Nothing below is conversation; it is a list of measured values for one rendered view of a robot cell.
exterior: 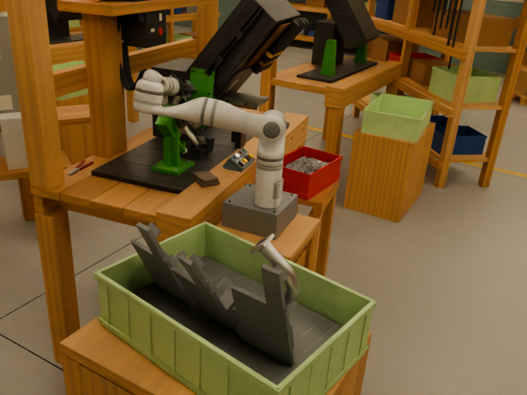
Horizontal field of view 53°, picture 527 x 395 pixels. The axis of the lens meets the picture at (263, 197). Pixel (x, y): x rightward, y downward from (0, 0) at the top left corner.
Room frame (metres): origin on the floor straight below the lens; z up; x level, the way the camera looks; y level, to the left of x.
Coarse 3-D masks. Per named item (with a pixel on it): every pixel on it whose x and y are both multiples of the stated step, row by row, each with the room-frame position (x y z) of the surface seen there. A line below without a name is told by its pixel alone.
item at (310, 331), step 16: (208, 272) 1.37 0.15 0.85; (224, 272) 1.37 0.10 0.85; (144, 288) 1.26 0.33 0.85; (160, 288) 1.26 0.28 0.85; (256, 288) 1.30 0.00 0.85; (160, 304) 1.19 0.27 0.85; (176, 304) 1.19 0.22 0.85; (176, 320) 1.13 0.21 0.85; (192, 320) 1.13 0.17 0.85; (208, 320) 1.14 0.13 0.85; (304, 320) 1.16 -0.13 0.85; (320, 320) 1.17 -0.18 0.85; (208, 336) 1.07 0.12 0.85; (224, 336) 1.07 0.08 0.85; (304, 336) 1.09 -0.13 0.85; (320, 336) 1.10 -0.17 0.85; (240, 352) 1.02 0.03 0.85; (256, 352) 1.02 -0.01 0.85; (304, 352) 1.03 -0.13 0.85; (256, 368) 0.97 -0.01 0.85; (272, 368) 0.97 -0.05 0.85; (288, 368) 0.97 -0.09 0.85
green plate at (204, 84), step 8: (192, 72) 2.34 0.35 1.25; (200, 72) 2.33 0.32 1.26; (208, 72) 2.32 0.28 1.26; (192, 80) 2.33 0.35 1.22; (200, 80) 2.32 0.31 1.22; (208, 80) 2.31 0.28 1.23; (200, 88) 2.31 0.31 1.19; (208, 88) 2.30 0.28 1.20; (192, 96) 2.31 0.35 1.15; (200, 96) 2.30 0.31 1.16; (208, 96) 2.29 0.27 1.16
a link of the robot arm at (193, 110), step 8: (136, 96) 1.67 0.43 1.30; (144, 96) 1.66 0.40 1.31; (152, 96) 1.66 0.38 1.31; (160, 96) 1.69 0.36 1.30; (136, 104) 1.66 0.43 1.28; (144, 104) 1.66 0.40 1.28; (152, 104) 1.66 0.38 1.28; (160, 104) 1.69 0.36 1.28; (184, 104) 1.68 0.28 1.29; (192, 104) 1.67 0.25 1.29; (200, 104) 1.66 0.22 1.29; (144, 112) 1.67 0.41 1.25; (152, 112) 1.66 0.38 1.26; (160, 112) 1.66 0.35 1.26; (168, 112) 1.66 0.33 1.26; (176, 112) 1.66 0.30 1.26; (184, 112) 1.65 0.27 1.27; (192, 112) 1.65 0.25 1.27; (200, 112) 1.65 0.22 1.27; (184, 120) 1.68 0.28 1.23; (192, 120) 1.66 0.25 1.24; (200, 120) 1.65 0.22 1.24
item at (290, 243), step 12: (300, 216) 1.79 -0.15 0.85; (228, 228) 1.65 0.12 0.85; (288, 228) 1.68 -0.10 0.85; (300, 228) 1.69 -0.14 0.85; (312, 228) 1.70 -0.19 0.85; (252, 240) 1.58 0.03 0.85; (276, 240) 1.59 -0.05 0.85; (288, 240) 1.60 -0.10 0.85; (300, 240) 1.60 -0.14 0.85; (288, 252) 1.51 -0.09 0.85
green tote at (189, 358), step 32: (128, 256) 1.25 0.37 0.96; (224, 256) 1.42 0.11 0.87; (256, 256) 1.34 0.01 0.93; (128, 288) 1.23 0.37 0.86; (320, 288) 1.20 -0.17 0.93; (128, 320) 1.08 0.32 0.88; (160, 320) 1.00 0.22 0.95; (352, 320) 1.03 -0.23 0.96; (160, 352) 1.01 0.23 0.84; (192, 352) 0.94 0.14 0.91; (224, 352) 0.89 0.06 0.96; (320, 352) 0.91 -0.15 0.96; (352, 352) 1.05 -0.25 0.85; (192, 384) 0.94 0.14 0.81; (224, 384) 0.88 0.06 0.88; (256, 384) 0.82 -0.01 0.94; (288, 384) 0.81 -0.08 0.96; (320, 384) 0.93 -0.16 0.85
